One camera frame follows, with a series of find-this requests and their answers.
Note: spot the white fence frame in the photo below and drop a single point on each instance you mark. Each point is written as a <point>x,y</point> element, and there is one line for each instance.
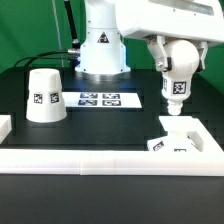
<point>207,161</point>

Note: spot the white lamp shade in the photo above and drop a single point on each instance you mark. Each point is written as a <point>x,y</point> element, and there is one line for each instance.
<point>45,103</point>

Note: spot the white marker sheet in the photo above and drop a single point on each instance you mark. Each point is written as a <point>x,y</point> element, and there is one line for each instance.
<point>101,100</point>

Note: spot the white lamp bulb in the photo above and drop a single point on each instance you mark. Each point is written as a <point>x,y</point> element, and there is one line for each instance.
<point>177,82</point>

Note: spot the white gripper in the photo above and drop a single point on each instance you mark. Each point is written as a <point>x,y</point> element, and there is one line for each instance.
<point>201,20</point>

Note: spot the white lamp base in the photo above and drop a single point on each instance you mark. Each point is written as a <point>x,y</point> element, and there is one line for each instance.
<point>177,138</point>

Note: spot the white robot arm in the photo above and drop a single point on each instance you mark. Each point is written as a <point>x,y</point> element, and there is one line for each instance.
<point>103,54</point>

